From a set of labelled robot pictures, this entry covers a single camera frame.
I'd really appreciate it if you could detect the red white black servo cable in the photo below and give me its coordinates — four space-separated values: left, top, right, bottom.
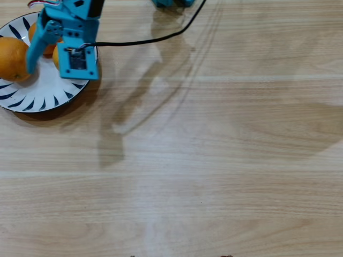
27 0 64 7

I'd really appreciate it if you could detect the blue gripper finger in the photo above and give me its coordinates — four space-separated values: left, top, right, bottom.
25 20 65 74

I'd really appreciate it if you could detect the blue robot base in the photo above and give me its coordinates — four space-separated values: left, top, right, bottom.
151 0 197 8

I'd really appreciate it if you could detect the large orange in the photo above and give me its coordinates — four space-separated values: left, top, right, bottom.
0 36 32 82

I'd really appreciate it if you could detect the yellowish orange with stem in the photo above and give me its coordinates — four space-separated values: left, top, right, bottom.
51 44 61 72

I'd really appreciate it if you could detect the blue gripper body black servo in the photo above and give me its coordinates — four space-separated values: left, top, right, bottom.
39 7 101 47

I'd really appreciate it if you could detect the small dark orange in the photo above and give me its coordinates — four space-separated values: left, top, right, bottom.
28 22 64 56

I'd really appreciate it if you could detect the black camera cable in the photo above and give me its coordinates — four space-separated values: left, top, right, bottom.
80 0 207 50

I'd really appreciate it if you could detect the white plate blue leaf pattern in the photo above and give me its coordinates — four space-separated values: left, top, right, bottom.
0 11 99 113

